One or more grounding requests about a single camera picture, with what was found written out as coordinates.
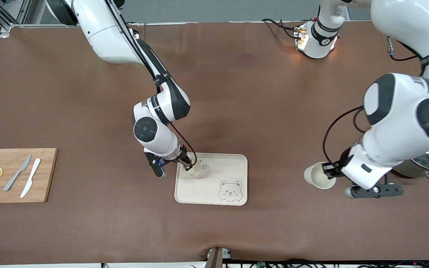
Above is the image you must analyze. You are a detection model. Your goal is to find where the white plastic cup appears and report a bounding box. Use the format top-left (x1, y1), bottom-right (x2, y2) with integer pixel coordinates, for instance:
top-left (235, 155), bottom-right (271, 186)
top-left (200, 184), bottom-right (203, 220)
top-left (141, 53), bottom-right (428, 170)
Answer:
top-left (304, 162), bottom-right (337, 190)
top-left (182, 158), bottom-right (203, 178)

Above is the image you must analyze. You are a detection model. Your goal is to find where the cream tray with bear print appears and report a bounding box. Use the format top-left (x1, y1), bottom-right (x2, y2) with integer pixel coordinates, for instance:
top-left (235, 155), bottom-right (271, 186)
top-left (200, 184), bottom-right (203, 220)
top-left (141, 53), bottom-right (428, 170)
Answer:
top-left (174, 152), bottom-right (248, 206)

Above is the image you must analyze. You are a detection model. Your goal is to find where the brown table cover sheet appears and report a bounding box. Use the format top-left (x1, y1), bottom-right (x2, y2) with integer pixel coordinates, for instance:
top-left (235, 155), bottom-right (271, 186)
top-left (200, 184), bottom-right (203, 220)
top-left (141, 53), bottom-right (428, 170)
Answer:
top-left (0, 20), bottom-right (429, 265)

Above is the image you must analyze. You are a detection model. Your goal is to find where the wooden cutting board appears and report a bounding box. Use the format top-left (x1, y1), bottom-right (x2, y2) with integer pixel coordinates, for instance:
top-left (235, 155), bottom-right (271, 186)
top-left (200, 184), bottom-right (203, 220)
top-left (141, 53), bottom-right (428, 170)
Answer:
top-left (0, 148), bottom-right (58, 204)

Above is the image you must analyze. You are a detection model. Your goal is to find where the white plastic knife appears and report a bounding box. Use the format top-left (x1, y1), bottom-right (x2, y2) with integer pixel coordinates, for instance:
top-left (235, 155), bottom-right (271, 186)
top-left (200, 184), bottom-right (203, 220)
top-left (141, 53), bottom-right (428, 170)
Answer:
top-left (20, 158), bottom-right (41, 198)

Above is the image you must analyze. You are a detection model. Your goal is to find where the grey plastic knife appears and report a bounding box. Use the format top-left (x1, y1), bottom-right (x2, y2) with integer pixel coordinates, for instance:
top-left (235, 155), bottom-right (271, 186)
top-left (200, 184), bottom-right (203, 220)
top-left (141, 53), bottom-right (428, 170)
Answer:
top-left (3, 154), bottom-right (32, 192)

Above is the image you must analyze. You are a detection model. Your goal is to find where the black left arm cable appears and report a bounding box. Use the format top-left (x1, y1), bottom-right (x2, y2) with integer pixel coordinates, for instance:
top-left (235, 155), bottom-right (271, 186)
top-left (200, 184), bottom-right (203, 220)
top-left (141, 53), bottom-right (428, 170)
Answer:
top-left (322, 35), bottom-right (429, 166)

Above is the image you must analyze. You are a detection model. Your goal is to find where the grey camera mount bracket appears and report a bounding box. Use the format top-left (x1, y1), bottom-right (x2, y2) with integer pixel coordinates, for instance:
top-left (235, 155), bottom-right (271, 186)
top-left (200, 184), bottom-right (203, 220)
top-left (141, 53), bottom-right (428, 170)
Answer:
top-left (204, 246), bottom-right (233, 268)

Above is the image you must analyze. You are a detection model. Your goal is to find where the black left base cable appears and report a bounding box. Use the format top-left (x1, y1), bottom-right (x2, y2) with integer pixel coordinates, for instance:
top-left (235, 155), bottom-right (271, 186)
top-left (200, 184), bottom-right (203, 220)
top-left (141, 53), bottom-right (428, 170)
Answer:
top-left (262, 18), bottom-right (304, 40)

